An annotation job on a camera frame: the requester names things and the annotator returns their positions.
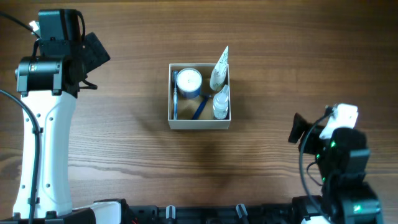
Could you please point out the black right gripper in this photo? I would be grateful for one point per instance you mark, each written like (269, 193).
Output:
(299, 125)

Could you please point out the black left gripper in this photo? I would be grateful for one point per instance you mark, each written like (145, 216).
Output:
(95, 51)

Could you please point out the blue white Colgate toothbrush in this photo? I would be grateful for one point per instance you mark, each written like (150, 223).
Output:
(175, 94)

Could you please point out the clear small bottle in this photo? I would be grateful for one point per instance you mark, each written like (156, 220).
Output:
(221, 103)

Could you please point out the white patterned cream tube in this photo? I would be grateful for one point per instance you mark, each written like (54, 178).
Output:
(218, 74)

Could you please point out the cotton swab tub blue label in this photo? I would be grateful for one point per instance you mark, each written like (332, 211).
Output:
(189, 81)

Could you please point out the blue disposable razor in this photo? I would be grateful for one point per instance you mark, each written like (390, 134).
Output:
(201, 106)

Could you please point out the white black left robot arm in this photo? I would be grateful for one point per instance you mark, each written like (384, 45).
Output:
(48, 83)

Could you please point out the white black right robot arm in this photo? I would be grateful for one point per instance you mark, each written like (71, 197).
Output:
(341, 154)

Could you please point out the white square open box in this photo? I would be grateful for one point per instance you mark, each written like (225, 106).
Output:
(186, 108)

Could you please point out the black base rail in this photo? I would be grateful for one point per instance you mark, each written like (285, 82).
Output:
(258, 214)

